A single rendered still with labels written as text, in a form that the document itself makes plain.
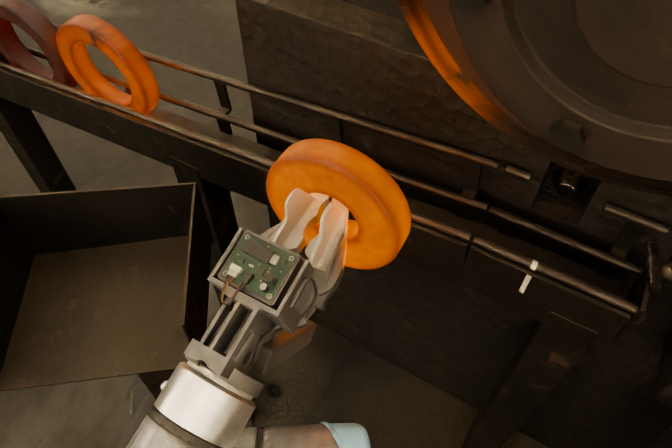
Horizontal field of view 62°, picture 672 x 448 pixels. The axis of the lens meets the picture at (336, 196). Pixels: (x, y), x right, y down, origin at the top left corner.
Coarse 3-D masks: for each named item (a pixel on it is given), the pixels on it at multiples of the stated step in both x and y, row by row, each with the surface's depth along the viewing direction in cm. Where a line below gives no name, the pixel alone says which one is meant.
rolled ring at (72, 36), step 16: (80, 16) 86; (64, 32) 88; (80, 32) 85; (96, 32) 84; (112, 32) 85; (64, 48) 91; (80, 48) 92; (112, 48) 84; (128, 48) 85; (80, 64) 94; (128, 64) 85; (144, 64) 87; (80, 80) 96; (96, 80) 97; (128, 80) 88; (144, 80) 88; (112, 96) 97; (128, 96) 97; (144, 96) 89; (144, 112) 92
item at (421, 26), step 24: (408, 0) 49; (408, 24) 51; (432, 24) 50; (432, 48) 52; (456, 72) 52; (480, 96) 53; (504, 120) 53; (528, 144) 54; (576, 168) 53; (600, 168) 51; (648, 192) 51
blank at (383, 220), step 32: (288, 160) 54; (320, 160) 51; (352, 160) 51; (288, 192) 57; (320, 192) 54; (352, 192) 52; (384, 192) 51; (352, 224) 60; (384, 224) 53; (352, 256) 59; (384, 256) 56
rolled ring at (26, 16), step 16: (0, 0) 92; (16, 0) 92; (0, 16) 94; (16, 16) 91; (32, 16) 91; (0, 32) 99; (32, 32) 92; (48, 32) 92; (0, 48) 102; (16, 48) 102; (48, 48) 93; (16, 64) 103; (32, 64) 104; (64, 64) 95; (64, 80) 98
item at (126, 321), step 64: (64, 192) 72; (128, 192) 73; (192, 192) 74; (0, 256) 73; (64, 256) 81; (128, 256) 80; (192, 256) 67; (0, 320) 72; (64, 320) 75; (128, 320) 74; (192, 320) 65; (0, 384) 70
